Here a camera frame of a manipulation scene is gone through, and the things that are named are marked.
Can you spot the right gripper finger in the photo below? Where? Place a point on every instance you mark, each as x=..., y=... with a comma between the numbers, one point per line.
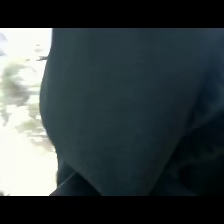
x=75, y=186

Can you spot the black pants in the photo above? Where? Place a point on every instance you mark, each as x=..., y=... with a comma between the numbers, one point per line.
x=126, y=106

